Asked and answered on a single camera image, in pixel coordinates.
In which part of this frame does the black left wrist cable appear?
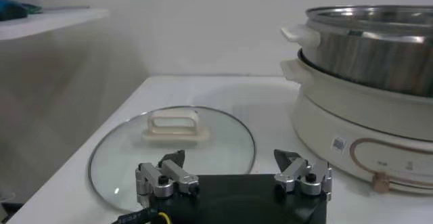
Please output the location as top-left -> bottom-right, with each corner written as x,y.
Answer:
111,207 -> 172,224

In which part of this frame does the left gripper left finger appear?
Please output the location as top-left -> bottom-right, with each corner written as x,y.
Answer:
135,149 -> 200,209

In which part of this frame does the white side table with mouse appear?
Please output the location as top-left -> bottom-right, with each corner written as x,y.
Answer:
0,7 -> 110,41

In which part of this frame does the perforated steel steamer basket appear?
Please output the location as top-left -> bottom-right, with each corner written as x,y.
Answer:
280,5 -> 433,98

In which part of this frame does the blue computer mouse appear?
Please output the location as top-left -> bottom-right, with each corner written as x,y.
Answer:
0,0 -> 28,22

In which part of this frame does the round glass pot lid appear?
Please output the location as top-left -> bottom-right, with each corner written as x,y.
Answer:
87,106 -> 257,212

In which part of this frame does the green pointed tool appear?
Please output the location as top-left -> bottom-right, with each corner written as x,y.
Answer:
20,3 -> 44,14

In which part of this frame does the white electric cooking pot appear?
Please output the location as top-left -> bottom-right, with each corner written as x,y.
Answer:
279,58 -> 433,196

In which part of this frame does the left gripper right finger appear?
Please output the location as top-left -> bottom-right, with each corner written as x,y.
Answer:
273,149 -> 333,202

